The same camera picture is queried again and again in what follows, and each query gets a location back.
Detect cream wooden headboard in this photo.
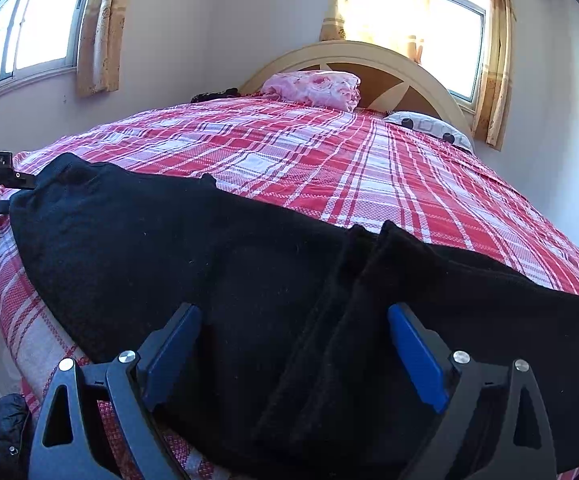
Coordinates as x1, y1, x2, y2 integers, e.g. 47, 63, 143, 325
239, 40, 475, 136

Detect pink floral pillow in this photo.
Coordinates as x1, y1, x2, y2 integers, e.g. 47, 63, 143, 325
260, 70, 363, 113

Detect window behind headboard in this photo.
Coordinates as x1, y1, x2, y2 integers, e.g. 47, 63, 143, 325
344, 0, 489, 106

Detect narrow yellow curtain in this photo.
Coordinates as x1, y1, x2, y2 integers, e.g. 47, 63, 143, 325
471, 0, 516, 151

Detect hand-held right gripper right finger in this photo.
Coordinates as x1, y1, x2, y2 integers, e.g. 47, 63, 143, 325
387, 302, 557, 480

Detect white patterned pillow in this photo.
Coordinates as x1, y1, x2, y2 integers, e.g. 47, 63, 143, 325
383, 110, 475, 153

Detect black pants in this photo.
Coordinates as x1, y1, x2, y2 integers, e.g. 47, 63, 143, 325
8, 152, 579, 480

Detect red plaid bed sheet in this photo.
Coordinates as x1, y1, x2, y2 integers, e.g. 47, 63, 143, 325
0, 95, 579, 480

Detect side window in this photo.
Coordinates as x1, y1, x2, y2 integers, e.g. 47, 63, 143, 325
0, 0, 101, 98

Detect yellow side window curtain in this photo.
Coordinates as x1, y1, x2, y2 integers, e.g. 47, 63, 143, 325
76, 0, 138, 99

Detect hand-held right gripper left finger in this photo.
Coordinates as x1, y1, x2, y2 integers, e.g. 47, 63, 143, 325
28, 302, 203, 480

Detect wide yellow curtain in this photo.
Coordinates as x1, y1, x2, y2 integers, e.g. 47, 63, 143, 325
319, 0, 435, 64

